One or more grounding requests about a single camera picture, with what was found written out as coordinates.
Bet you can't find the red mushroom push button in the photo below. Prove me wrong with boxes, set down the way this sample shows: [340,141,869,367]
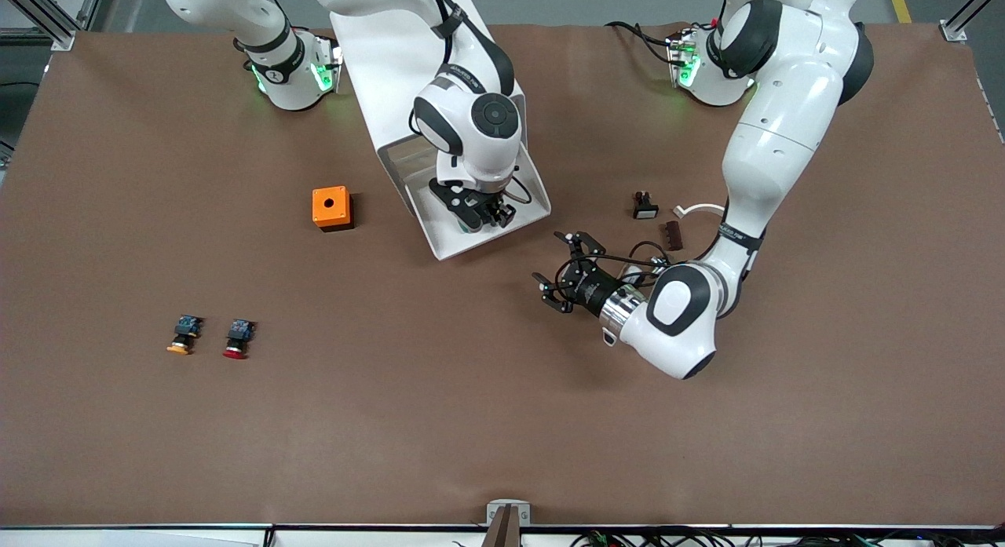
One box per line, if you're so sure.
[222,319,256,360]

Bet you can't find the yellow mushroom push button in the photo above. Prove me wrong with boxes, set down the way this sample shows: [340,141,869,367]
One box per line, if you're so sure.
[166,315,203,356]

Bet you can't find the brown tapered pole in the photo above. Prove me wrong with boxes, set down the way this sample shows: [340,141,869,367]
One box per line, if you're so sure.
[481,505,524,547]

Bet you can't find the orange button enclosure box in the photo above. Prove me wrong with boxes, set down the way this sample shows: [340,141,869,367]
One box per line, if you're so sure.
[312,186,355,233]

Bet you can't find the black left base cable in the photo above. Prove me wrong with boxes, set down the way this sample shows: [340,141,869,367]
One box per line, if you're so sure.
[605,20,678,65]

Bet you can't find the black base cable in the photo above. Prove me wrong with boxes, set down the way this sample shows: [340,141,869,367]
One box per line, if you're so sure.
[605,20,678,65]
[263,0,312,31]

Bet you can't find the grey metal edge bracket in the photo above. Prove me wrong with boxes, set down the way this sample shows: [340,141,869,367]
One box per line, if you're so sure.
[486,499,532,527]

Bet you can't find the black right base cable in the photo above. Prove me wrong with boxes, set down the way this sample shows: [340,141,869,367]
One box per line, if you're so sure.
[263,0,312,31]

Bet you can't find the black cable bundle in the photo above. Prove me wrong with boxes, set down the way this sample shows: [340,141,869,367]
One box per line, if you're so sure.
[569,526,1005,547]

